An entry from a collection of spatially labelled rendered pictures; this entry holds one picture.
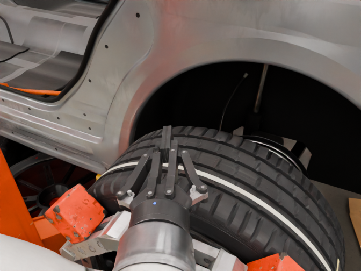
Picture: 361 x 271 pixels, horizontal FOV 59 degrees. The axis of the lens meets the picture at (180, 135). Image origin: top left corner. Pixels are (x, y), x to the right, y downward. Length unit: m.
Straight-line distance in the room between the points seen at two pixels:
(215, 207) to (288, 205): 0.15
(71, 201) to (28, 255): 0.40
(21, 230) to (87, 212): 0.23
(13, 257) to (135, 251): 0.12
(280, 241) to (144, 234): 0.30
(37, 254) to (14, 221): 0.55
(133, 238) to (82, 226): 0.33
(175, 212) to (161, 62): 0.50
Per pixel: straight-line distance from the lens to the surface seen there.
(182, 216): 0.39
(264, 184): 0.64
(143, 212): 0.39
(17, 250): 0.28
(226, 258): 0.57
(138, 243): 0.35
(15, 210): 0.82
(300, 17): 0.67
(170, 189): 0.43
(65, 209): 0.67
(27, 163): 1.81
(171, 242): 0.35
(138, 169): 0.49
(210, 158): 0.64
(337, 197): 2.38
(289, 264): 0.55
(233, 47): 0.72
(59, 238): 1.04
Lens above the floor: 1.61
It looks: 38 degrees down
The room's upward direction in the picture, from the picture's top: straight up
